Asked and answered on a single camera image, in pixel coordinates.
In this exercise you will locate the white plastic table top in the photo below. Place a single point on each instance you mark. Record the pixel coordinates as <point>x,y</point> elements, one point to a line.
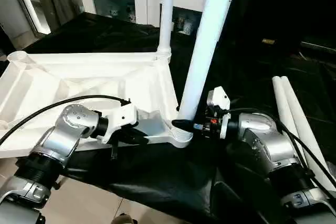
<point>79,77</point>

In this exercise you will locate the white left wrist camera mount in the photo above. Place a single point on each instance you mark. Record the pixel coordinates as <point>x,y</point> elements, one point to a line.
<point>118,119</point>

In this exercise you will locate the black mat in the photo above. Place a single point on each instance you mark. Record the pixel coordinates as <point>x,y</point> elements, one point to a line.
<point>157,182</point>

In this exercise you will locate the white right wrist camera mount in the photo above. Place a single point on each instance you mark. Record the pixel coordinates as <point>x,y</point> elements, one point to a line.
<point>219,103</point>

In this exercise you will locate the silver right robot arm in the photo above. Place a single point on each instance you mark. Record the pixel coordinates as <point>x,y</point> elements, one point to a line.
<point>268,145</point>

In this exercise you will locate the black case with yellow label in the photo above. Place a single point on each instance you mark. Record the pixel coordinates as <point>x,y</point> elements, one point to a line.
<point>289,3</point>

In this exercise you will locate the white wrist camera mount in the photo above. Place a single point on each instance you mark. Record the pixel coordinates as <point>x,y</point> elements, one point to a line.
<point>118,119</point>
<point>219,103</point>

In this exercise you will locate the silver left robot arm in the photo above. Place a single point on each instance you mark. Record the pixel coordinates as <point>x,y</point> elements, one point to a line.
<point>58,145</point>

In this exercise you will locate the long black bar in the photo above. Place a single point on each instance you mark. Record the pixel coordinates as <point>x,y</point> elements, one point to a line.
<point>317,45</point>

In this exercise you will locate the white plastic table leg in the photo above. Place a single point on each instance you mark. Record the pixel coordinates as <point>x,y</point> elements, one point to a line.
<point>166,9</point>
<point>304,124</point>
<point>207,35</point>
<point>283,103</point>

